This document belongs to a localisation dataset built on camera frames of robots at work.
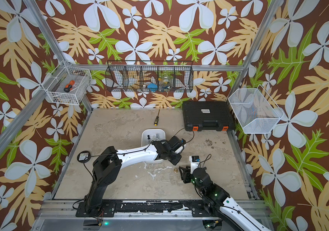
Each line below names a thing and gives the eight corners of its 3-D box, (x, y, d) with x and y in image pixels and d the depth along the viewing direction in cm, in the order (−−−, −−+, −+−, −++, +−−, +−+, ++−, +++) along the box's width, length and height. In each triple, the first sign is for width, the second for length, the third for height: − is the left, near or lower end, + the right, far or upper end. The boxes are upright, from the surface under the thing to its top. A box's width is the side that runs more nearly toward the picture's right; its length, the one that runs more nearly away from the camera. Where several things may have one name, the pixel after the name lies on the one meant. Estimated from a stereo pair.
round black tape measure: (76, 162, 93) (74, 161, 91) (80, 152, 98) (78, 150, 96) (88, 162, 93) (87, 161, 91) (92, 152, 98) (90, 150, 96)
